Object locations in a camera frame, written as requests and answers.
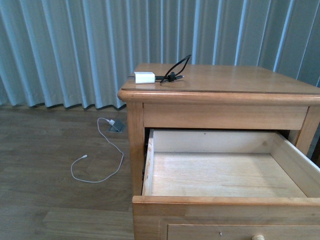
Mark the white charger adapter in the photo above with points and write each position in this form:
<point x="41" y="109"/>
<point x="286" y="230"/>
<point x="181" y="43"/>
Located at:
<point x="143" y="77"/>

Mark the wooden drawer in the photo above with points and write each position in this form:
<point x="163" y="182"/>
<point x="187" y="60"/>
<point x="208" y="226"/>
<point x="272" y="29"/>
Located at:
<point x="226" y="185"/>

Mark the open floor socket box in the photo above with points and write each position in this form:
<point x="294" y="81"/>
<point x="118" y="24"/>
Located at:
<point x="118" y="127"/>

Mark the white plug in socket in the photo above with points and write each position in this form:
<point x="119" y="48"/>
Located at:
<point x="111" y="122"/>

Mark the light wooden nightstand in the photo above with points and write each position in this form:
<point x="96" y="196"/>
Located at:
<point x="219" y="98"/>

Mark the light blue-grey curtain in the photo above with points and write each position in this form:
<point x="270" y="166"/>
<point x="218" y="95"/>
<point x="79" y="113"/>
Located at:
<point x="79" y="52"/>

